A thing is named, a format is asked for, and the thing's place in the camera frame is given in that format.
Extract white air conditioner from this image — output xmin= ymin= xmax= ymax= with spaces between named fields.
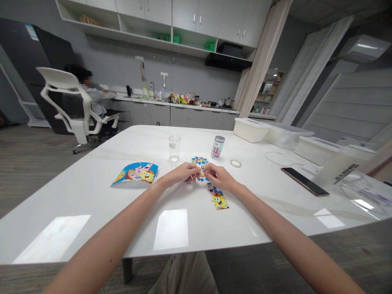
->
xmin=340 ymin=34 xmax=392 ymax=64

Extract white printed stand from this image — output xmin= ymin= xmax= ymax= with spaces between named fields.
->
xmin=318 ymin=152 xmax=363 ymax=188

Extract black smartphone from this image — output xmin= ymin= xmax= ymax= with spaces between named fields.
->
xmin=281 ymin=167 xmax=330 ymax=197

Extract black range hood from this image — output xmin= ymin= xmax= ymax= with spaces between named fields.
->
xmin=204 ymin=42 xmax=254 ymax=73

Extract person's left hand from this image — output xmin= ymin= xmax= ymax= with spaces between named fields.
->
xmin=160 ymin=162 xmax=200 ymax=189

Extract person's legs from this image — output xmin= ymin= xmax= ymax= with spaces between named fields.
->
xmin=148 ymin=250 xmax=220 ymax=294

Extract pile of loose puzzle pieces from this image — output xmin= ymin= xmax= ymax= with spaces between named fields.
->
xmin=190 ymin=156 xmax=211 ymax=173

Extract person's left fingers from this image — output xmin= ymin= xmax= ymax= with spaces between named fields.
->
xmin=181 ymin=162 xmax=200 ymax=185

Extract white charger block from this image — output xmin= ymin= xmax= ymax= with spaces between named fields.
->
xmin=302 ymin=165 xmax=323 ymax=176

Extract dark refrigerator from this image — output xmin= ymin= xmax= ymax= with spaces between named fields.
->
xmin=0 ymin=17 xmax=76 ymax=128

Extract kitchen counter with bottles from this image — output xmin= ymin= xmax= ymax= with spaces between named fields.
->
xmin=105 ymin=81 xmax=278 ymax=131

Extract labelled clear puzzle tube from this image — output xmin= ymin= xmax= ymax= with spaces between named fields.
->
xmin=210 ymin=135 xmax=227 ymax=160

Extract white lidded storage box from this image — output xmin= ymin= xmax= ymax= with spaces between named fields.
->
xmin=294 ymin=135 xmax=346 ymax=167
xmin=234 ymin=117 xmax=274 ymax=143

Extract wooden shelf with bottles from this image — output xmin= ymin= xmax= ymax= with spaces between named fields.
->
xmin=250 ymin=71 xmax=286 ymax=116

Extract assembled cartoon puzzle strip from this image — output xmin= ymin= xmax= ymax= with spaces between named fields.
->
xmin=207 ymin=182 xmax=230 ymax=211

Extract white office chair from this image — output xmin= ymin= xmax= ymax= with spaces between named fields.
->
xmin=36 ymin=66 xmax=122 ymax=155

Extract person's right hand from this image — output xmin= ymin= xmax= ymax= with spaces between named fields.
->
xmin=203 ymin=165 xmax=241 ymax=194

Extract person's right fingers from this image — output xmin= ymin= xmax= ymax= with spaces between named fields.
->
xmin=203 ymin=165 xmax=222 ymax=185

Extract cartoon picture sheet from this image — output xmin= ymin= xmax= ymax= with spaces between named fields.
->
xmin=110 ymin=163 xmax=161 ymax=187

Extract empty clear glass jar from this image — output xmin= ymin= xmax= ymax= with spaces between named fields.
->
xmin=168 ymin=134 xmax=182 ymax=162

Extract clear plastic storage box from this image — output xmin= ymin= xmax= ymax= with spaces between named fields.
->
xmin=264 ymin=122 xmax=315 ymax=150

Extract clear acrylic holder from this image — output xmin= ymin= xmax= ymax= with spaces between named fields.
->
xmin=339 ymin=170 xmax=392 ymax=216

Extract white cable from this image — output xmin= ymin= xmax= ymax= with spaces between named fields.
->
xmin=264 ymin=150 xmax=322 ymax=172

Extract white wall cabinets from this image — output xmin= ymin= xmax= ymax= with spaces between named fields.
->
xmin=55 ymin=0 xmax=274 ymax=59

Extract white slatted panel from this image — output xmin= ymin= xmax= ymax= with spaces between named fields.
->
xmin=302 ymin=71 xmax=392 ymax=145

